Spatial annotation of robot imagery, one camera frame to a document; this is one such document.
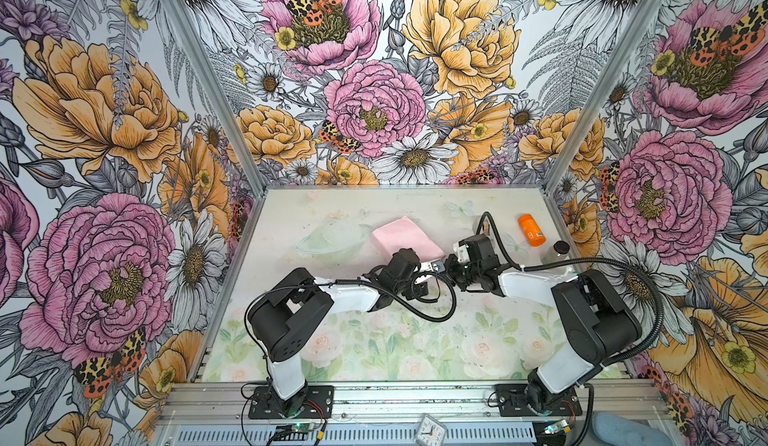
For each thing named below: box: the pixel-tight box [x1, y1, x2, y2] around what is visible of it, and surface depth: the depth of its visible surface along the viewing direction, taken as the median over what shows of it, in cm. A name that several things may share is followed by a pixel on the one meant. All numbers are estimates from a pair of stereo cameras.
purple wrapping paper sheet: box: [372, 216, 446, 262], surface depth 101 cm
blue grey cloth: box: [592, 412, 675, 446], surface depth 70 cm
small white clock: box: [413, 414, 447, 446], surface depth 70 cm
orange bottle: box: [518, 214, 546, 247], surface depth 107 cm
